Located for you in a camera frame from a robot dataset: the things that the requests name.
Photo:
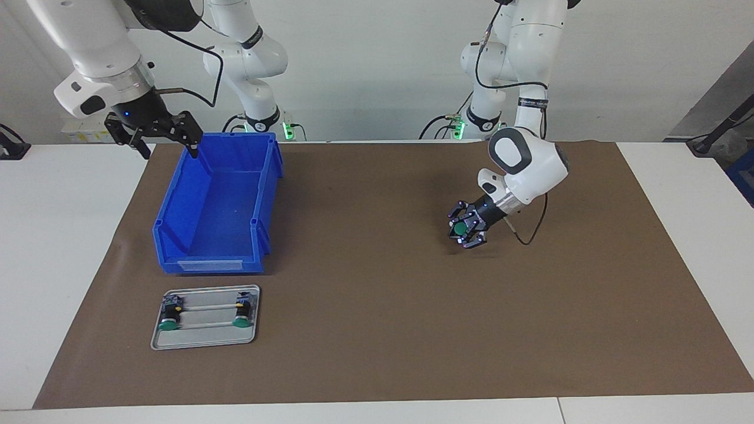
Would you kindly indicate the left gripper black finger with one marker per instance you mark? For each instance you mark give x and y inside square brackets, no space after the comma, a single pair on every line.
[464,209]
[471,238]

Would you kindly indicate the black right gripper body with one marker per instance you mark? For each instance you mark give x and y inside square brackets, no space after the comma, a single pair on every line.
[140,109]

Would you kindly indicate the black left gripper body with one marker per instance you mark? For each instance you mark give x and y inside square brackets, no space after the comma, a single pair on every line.
[489,215]

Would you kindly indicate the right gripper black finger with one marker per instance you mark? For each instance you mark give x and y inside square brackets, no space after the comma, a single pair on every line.
[189,128]
[134,138]

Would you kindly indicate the green push button switch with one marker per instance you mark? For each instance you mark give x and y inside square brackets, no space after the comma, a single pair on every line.
[240,321]
[168,325]
[460,226]

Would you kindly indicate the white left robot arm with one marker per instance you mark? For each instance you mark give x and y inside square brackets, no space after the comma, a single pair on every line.
[530,165]

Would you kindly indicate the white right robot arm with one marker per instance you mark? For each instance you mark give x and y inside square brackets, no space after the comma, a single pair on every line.
[91,53]

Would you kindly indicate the white yellow labelled box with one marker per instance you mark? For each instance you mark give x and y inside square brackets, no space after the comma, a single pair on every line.
[79,136]

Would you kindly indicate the blue plastic storage bin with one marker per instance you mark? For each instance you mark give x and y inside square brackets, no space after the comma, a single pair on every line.
[218,206]

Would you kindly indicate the brown paper mat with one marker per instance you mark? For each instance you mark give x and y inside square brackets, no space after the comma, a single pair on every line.
[353,324]

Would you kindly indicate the thin metal rod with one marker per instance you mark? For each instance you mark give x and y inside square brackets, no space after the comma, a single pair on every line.
[209,307]
[206,323]

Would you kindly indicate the silver metal tray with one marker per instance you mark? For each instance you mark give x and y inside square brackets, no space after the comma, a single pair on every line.
[206,340]

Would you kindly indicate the black stand pole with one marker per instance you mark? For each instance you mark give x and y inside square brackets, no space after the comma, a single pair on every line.
[701,146]

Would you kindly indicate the blue box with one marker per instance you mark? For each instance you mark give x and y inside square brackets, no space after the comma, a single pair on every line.
[743,176]

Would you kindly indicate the black clamp mount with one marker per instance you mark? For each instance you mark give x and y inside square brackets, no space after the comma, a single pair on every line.
[15,150]

